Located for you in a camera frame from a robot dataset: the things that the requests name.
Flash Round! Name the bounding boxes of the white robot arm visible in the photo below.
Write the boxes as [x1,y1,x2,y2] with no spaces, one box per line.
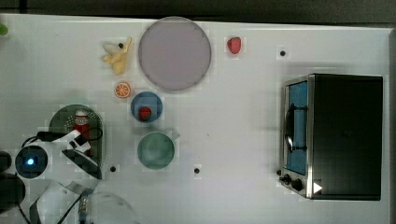
[15,131,139,224]

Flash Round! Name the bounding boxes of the small blue bowl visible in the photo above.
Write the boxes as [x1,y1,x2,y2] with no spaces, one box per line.
[131,91,163,123]

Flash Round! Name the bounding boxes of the red toy strawberry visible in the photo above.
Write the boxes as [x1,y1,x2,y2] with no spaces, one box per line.
[227,37,242,54]

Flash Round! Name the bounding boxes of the green cup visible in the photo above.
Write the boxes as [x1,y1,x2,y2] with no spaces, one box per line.
[137,132,180,170]

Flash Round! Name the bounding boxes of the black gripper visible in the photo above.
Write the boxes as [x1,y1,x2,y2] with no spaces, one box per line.
[62,149,102,180]

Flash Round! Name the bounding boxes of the red ketchup bottle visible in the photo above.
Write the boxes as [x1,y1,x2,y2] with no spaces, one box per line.
[72,109,90,140]

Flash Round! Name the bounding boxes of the red strawberry in bowl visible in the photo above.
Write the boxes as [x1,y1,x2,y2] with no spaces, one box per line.
[138,106,152,120]

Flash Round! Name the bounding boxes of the round grey plate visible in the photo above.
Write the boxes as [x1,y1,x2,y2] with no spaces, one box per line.
[138,17,212,91]

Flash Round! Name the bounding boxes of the toy orange slice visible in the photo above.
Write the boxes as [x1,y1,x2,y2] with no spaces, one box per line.
[114,82,131,98]

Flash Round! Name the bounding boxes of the silver toaster oven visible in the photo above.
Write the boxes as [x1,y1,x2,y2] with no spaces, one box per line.
[276,74,383,201]

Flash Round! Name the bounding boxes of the black cable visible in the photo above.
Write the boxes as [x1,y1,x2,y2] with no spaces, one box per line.
[21,126,104,148]

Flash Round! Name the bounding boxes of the peeled toy banana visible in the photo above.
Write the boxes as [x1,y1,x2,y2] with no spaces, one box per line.
[103,37,133,75]

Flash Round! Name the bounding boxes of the green oval strainer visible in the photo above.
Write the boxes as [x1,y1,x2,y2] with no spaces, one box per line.
[49,105,105,166]

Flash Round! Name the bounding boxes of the black cylinder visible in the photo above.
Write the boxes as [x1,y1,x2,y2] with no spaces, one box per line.
[0,151,12,172]
[0,174,26,214]

